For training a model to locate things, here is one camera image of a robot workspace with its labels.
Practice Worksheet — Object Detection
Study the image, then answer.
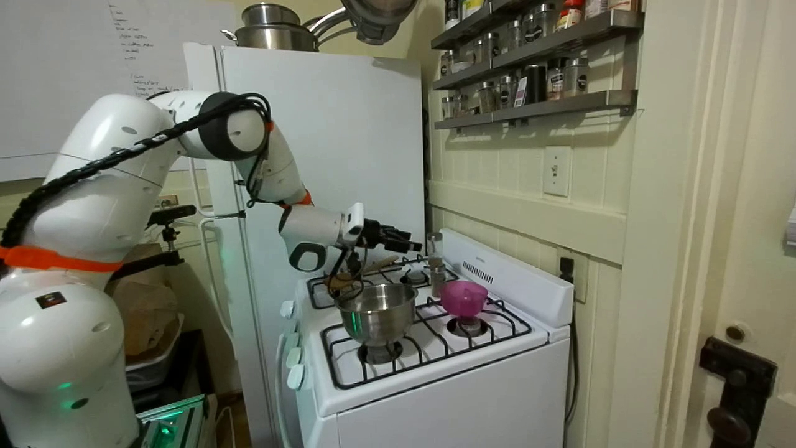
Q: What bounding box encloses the white light switch plate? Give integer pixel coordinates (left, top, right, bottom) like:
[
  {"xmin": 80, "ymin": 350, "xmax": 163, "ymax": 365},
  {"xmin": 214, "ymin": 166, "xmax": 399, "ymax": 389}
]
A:
[{"xmin": 540, "ymin": 145, "xmax": 575, "ymax": 198}]

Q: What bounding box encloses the white refrigerator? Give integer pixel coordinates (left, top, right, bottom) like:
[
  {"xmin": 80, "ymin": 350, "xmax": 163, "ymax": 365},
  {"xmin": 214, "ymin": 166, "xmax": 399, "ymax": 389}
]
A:
[{"xmin": 181, "ymin": 43, "xmax": 431, "ymax": 448}]

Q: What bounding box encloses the steel cooking pot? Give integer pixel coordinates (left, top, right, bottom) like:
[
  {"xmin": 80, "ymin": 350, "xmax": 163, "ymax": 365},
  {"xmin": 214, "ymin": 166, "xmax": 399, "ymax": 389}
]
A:
[{"xmin": 220, "ymin": 0, "xmax": 324, "ymax": 55}]

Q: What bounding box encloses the steel wall shelf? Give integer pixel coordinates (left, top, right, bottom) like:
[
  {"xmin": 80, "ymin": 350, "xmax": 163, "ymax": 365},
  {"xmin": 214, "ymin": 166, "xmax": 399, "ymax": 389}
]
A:
[
  {"xmin": 428, "ymin": 0, "xmax": 538, "ymax": 49},
  {"xmin": 432, "ymin": 86, "xmax": 641, "ymax": 131},
  {"xmin": 431, "ymin": 8, "xmax": 646, "ymax": 91}
]

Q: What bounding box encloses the dark frying pan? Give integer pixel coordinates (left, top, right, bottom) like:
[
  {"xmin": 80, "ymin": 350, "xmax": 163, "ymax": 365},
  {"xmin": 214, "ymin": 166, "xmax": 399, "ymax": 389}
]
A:
[{"xmin": 304, "ymin": 0, "xmax": 419, "ymax": 47}]

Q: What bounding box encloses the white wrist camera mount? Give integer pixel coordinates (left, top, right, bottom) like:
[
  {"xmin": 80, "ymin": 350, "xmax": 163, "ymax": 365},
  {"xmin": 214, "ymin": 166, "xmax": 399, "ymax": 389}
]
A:
[{"xmin": 341, "ymin": 198, "xmax": 368, "ymax": 250}]

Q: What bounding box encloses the black clamp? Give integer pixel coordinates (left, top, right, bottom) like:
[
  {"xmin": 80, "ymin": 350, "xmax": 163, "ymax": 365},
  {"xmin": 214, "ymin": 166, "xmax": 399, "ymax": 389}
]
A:
[{"xmin": 696, "ymin": 324, "xmax": 780, "ymax": 448}]

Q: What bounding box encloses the steel mixing bowl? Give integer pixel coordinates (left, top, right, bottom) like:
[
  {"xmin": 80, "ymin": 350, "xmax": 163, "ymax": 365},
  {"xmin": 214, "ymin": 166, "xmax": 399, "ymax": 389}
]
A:
[{"xmin": 335, "ymin": 277, "xmax": 419, "ymax": 365}]

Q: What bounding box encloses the brown paper bag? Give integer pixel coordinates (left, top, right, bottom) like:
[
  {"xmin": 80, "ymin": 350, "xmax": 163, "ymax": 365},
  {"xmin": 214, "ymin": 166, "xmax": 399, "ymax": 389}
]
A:
[{"xmin": 107, "ymin": 272, "xmax": 184, "ymax": 359}]

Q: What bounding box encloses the white gas stove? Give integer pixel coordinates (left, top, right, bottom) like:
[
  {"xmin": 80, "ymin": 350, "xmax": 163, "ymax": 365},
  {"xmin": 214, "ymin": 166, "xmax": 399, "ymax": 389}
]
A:
[{"xmin": 281, "ymin": 226, "xmax": 576, "ymax": 448}]

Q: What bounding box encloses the white whiteboard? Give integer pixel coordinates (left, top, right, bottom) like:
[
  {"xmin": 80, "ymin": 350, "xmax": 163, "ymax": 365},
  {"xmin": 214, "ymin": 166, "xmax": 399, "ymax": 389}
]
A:
[{"xmin": 0, "ymin": 0, "xmax": 243, "ymax": 185}]

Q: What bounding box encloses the black stove grate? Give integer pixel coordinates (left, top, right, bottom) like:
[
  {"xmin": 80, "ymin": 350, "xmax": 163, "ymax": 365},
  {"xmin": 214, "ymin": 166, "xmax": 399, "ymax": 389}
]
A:
[
  {"xmin": 317, "ymin": 294, "xmax": 534, "ymax": 393},
  {"xmin": 304, "ymin": 259, "xmax": 460, "ymax": 312}
]

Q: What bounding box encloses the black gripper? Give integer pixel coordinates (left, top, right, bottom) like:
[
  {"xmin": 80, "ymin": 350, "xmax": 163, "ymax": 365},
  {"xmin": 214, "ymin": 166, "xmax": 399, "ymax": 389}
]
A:
[{"xmin": 361, "ymin": 216, "xmax": 422, "ymax": 257}]

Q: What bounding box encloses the clear glass spice bottle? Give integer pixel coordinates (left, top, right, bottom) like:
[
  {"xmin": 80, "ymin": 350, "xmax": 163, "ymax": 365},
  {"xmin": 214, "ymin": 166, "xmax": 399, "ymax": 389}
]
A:
[{"xmin": 424, "ymin": 233, "xmax": 448, "ymax": 268}]

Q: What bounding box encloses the clear plastic bin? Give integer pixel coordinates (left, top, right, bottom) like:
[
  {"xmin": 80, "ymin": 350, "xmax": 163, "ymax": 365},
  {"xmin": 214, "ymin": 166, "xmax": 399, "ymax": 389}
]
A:
[{"xmin": 121, "ymin": 314, "xmax": 191, "ymax": 393}]

